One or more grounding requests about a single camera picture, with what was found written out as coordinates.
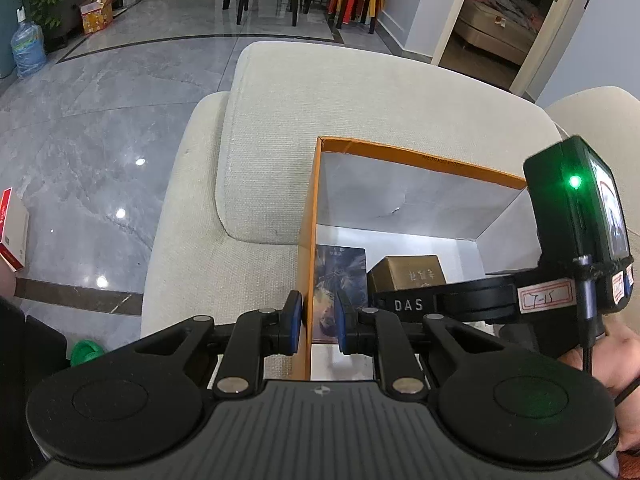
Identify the beige fabric sofa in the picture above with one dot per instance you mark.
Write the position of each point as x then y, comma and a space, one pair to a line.
350, 110

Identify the person's right hand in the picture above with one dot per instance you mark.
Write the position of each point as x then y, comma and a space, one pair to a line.
622, 355

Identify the bed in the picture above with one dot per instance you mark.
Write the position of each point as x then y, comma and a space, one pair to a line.
492, 25

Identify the dark illustrated box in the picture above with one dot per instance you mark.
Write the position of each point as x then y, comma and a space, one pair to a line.
331, 270

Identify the blue water jug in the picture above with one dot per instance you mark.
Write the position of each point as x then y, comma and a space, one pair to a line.
29, 45

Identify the red and white flat box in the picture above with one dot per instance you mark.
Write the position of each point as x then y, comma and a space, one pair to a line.
12, 230

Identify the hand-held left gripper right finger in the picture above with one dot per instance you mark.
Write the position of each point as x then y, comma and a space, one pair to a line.
340, 318

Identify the open printed cardboard carton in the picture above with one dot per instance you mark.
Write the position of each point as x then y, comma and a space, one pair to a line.
97, 15

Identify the green plastic object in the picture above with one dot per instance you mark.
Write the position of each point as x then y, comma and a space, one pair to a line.
86, 353

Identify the orange cardboard box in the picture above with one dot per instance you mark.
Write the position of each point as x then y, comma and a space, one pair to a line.
425, 210

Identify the brown cardboard box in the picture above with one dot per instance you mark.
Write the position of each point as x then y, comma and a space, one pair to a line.
406, 270

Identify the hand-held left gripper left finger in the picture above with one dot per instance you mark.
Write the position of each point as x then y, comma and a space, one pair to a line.
297, 312

